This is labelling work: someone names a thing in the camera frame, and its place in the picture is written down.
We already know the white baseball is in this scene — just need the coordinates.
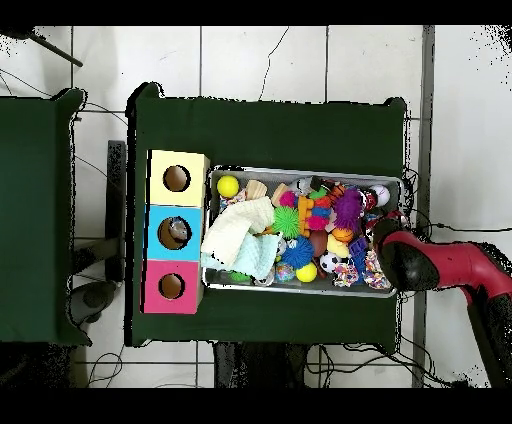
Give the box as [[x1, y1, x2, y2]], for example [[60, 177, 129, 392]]
[[368, 184, 391, 208]]

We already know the wooden box with three holes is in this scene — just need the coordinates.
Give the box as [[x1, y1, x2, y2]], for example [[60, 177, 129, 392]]
[[139, 149, 211, 315]]

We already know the neighbouring green covered table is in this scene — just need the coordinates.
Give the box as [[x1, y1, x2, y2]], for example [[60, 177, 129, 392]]
[[0, 88, 91, 347]]

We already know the purple spiky rubber toy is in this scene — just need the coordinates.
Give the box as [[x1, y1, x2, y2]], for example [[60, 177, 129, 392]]
[[332, 188, 364, 233]]

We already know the crushed clear plastic bottle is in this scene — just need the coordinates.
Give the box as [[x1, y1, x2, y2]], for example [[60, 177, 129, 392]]
[[167, 217, 192, 243]]

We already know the shallow wire mesh bin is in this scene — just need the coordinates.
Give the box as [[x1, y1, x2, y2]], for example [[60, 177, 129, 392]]
[[201, 165, 404, 299]]

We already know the dark green table cloth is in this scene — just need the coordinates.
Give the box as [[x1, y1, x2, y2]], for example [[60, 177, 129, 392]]
[[125, 81, 409, 349]]

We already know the blue spiky ball with eyes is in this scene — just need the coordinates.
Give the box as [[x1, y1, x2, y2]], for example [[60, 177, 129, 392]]
[[280, 235, 315, 270]]

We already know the plain green spiky ball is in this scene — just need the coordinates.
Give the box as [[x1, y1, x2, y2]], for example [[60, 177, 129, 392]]
[[271, 205, 302, 240]]

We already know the light blue waffle cloth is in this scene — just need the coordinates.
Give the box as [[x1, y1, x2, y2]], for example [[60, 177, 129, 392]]
[[200, 231, 283, 281]]

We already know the cream waffle cloth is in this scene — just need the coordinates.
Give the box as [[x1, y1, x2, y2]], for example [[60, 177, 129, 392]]
[[200, 195, 276, 267]]

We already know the small yellow ball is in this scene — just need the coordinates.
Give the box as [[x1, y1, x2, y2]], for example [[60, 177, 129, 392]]
[[295, 262, 319, 284]]

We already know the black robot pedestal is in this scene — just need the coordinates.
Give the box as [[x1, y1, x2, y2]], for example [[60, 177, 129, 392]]
[[213, 341, 309, 388]]

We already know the large yellow ball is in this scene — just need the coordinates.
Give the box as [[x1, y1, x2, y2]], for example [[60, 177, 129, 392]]
[[216, 174, 241, 199]]

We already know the crumpled colourful printed wrapper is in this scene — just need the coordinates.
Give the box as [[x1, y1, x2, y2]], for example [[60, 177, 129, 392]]
[[332, 261, 360, 288], [362, 249, 392, 291]]

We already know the black tripod leg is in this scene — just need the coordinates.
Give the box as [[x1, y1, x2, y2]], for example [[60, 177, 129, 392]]
[[0, 25, 84, 68]]

